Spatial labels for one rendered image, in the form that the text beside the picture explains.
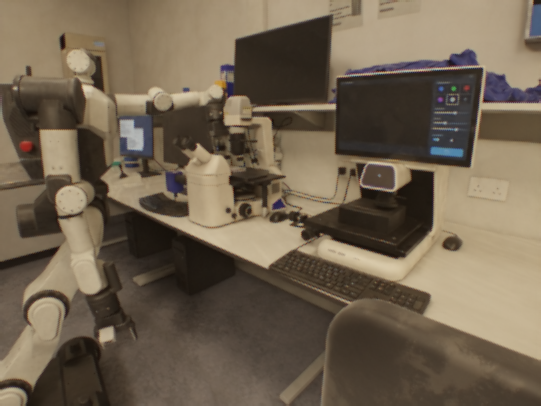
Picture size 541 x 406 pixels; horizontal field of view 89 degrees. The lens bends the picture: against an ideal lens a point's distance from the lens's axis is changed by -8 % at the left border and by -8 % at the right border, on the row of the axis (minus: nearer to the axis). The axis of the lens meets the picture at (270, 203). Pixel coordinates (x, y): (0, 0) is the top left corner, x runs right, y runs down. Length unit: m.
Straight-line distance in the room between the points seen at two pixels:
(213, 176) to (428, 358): 1.01
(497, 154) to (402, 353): 1.18
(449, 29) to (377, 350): 1.49
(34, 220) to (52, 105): 0.41
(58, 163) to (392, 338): 0.85
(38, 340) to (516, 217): 1.85
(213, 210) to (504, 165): 1.20
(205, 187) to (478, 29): 1.35
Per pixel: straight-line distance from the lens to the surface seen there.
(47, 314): 1.25
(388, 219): 0.95
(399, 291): 0.84
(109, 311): 1.07
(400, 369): 0.42
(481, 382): 0.39
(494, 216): 1.52
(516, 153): 1.47
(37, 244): 3.23
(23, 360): 1.40
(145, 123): 2.52
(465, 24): 1.68
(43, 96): 0.94
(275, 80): 1.81
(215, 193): 1.23
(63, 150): 0.93
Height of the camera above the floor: 1.19
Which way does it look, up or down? 16 degrees down
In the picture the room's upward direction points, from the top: straight up
